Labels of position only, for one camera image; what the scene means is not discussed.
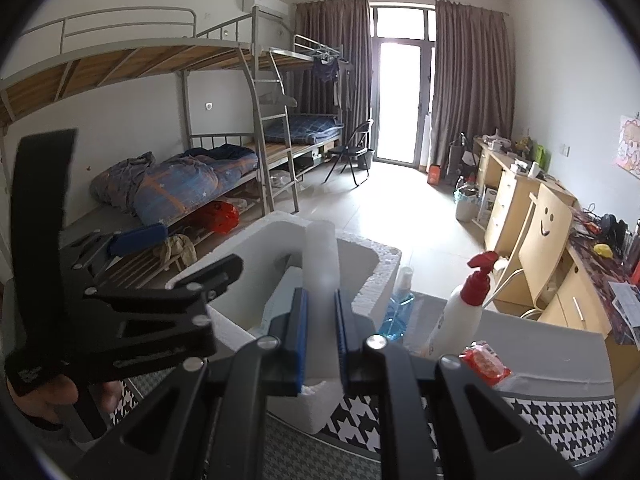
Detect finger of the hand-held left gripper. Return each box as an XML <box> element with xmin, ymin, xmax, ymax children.
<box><xmin>85</xmin><ymin>254</ymin><xmax>244</xmax><ymax>311</ymax></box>
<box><xmin>62</xmin><ymin>222</ymin><xmax>169</xmax><ymax>281</ymax></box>

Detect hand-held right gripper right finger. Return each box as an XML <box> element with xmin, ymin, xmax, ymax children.
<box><xmin>334</xmin><ymin>287</ymin><xmax>581</xmax><ymax>480</ymax></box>

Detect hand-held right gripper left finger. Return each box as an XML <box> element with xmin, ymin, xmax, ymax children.
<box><xmin>75</xmin><ymin>287</ymin><xmax>310</xmax><ymax>480</ymax></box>

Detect white foam box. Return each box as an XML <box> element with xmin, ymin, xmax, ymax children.
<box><xmin>165</xmin><ymin>210</ymin><xmax>402</xmax><ymax>436</ymax></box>

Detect person's left hand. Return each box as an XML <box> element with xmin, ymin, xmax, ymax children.
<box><xmin>7</xmin><ymin>374</ymin><xmax>124</xmax><ymax>431</ymax></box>

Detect blue spray bottle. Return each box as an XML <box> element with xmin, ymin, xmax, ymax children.
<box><xmin>377</xmin><ymin>265</ymin><xmax>416</xmax><ymax>342</ymax></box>

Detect red plastic bag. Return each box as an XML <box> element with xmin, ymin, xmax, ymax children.
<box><xmin>192</xmin><ymin>201</ymin><xmax>241</xmax><ymax>235</ymax></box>

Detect blue patterned blanket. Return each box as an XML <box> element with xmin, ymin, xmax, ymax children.
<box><xmin>90</xmin><ymin>142</ymin><xmax>260</xmax><ymax>226</ymax></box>

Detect white pump bottle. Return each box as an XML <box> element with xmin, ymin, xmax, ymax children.
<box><xmin>427</xmin><ymin>251</ymin><xmax>500</xmax><ymax>358</ymax></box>

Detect red snack packet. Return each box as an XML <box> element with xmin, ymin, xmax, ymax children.
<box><xmin>459</xmin><ymin>341</ymin><xmax>513</xmax><ymax>388</ymax></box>

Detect large metal bunk bed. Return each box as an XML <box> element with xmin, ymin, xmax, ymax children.
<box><xmin>0</xmin><ymin>6</ymin><xmax>301</xmax><ymax>241</ymax></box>

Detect white bucket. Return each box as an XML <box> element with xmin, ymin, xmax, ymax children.
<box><xmin>454</xmin><ymin>187</ymin><xmax>481</xmax><ymax>223</ymax></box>

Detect dark blue folded blanket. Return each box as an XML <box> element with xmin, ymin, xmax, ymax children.
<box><xmin>264</xmin><ymin>112</ymin><xmax>346</xmax><ymax>145</ymax></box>

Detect black folding chair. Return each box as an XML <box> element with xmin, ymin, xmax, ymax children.
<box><xmin>324</xmin><ymin>119</ymin><xmax>376</xmax><ymax>187</ymax></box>

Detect black bin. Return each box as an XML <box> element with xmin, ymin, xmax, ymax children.
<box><xmin>447</xmin><ymin>140</ymin><xmax>476</xmax><ymax>181</ymax></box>

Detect houndstooth tablecloth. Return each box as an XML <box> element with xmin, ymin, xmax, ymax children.
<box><xmin>112</xmin><ymin>305</ymin><xmax>618</xmax><ymax>466</ymax></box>

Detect smiley face wooden chair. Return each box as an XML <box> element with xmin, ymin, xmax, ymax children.
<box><xmin>492</xmin><ymin>182</ymin><xmax>573</xmax><ymax>321</ymax></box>

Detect wooden desk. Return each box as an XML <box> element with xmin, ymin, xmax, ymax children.
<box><xmin>470</xmin><ymin>135</ymin><xmax>640</xmax><ymax>391</ymax></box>

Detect small metal bunk bed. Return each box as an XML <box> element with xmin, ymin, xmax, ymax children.
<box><xmin>270</xmin><ymin>35</ymin><xmax>371</xmax><ymax>186</ymax></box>

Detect hanging dark clothes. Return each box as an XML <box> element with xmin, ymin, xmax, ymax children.
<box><xmin>310</xmin><ymin>55</ymin><xmax>353</xmax><ymax>111</ymax></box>

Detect glass balcony door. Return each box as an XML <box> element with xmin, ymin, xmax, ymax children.
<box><xmin>370</xmin><ymin>4</ymin><xmax>437</xmax><ymax>166</ymax></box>

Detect white air conditioner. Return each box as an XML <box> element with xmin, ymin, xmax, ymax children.
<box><xmin>241</xmin><ymin>0</ymin><xmax>291</xmax><ymax>17</ymax></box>

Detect printed papers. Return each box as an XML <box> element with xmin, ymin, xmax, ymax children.
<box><xmin>607</xmin><ymin>280</ymin><xmax>640</xmax><ymax>346</ymax></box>

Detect narrow brown curtain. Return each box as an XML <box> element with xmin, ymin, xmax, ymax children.
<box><xmin>294</xmin><ymin>0</ymin><xmax>373</xmax><ymax>161</ymax></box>

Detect wide brown curtain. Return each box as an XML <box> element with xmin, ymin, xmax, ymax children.
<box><xmin>434</xmin><ymin>0</ymin><xmax>516</xmax><ymax>171</ymax></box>

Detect black headphones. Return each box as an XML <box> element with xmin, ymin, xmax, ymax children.
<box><xmin>600</xmin><ymin>214</ymin><xmax>628</xmax><ymax>246</ymax></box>

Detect wall poster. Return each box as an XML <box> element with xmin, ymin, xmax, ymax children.
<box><xmin>612</xmin><ymin>114</ymin><xmax>640</xmax><ymax>178</ymax></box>

